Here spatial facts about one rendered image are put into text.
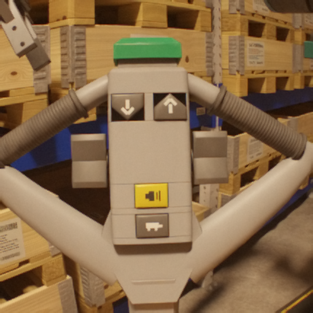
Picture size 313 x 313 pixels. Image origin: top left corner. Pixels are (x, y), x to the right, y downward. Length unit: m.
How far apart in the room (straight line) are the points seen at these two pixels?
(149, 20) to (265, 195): 1.11
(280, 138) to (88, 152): 0.23
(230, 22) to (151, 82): 1.62
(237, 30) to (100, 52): 0.92
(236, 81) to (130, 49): 1.58
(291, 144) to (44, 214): 0.31
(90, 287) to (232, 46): 1.39
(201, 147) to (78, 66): 0.87
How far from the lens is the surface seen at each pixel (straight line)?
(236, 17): 2.00
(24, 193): 0.44
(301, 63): 2.83
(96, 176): 0.41
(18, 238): 1.22
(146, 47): 0.43
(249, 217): 0.44
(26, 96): 1.15
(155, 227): 0.41
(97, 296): 1.55
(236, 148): 2.05
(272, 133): 0.45
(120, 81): 0.41
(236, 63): 1.98
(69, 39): 1.22
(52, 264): 1.33
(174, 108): 0.41
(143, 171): 0.40
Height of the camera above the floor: 1.41
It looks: 16 degrees down
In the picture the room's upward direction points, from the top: 1 degrees counter-clockwise
